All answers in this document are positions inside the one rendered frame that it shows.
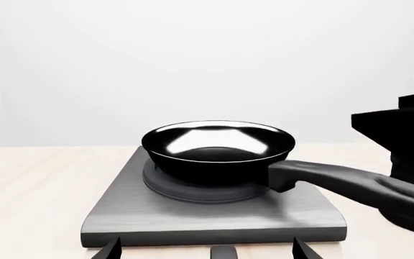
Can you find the black frying pan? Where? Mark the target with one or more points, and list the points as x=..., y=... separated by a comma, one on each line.
x=200, y=172

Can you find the dark grey stove knob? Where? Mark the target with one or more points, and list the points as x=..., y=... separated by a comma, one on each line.
x=224, y=253

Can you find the grey flat stove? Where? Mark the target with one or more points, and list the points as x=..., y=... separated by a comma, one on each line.
x=210, y=215

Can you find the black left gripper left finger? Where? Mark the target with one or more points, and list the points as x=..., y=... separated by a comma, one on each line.
x=111, y=251

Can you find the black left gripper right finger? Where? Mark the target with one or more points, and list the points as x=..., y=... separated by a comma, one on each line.
x=302, y=251

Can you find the dark grey round burner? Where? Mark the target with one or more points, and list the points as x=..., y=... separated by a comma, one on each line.
x=164, y=189

